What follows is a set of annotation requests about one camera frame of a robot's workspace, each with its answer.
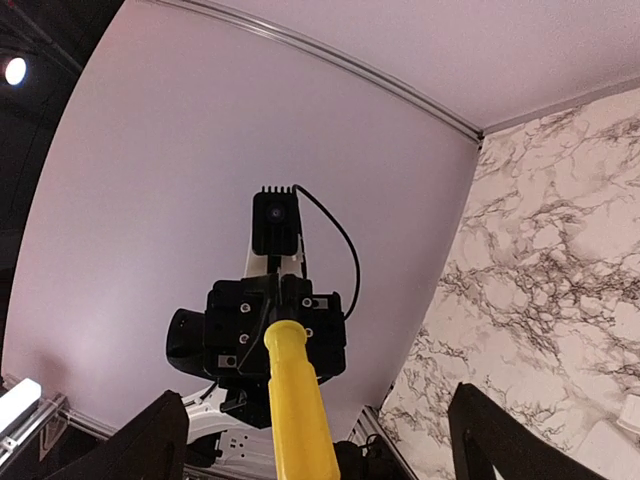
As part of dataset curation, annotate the left aluminium frame post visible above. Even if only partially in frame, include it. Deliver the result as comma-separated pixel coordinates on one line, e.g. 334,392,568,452
161,1,484,144

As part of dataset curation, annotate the white remote control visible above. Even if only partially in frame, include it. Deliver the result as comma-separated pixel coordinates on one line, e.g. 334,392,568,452
617,394,640,434

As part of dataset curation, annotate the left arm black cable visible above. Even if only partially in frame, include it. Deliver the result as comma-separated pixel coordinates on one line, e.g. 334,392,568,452
293,183,362,319

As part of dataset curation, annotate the front aluminium rail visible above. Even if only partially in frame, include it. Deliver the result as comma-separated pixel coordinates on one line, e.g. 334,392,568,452
183,385,408,479

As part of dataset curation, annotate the ceiling spot light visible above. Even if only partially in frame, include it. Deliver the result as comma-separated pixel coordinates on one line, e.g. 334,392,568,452
1,56,28,86

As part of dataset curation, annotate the white light bar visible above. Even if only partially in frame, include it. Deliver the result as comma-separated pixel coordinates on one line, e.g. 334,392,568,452
0,378,42,431

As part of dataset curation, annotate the yellow handled screwdriver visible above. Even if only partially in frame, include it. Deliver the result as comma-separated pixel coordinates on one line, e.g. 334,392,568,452
264,319,341,479

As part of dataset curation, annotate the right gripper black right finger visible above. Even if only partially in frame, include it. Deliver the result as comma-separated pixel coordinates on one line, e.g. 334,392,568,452
448,383,601,480

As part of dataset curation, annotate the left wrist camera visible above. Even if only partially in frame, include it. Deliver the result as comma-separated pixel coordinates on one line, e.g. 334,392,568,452
251,186,301,256

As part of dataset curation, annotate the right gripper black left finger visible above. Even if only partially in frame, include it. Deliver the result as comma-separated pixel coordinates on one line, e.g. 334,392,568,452
50,390,189,479

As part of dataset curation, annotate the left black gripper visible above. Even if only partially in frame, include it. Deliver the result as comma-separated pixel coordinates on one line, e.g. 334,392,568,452
204,275,346,381

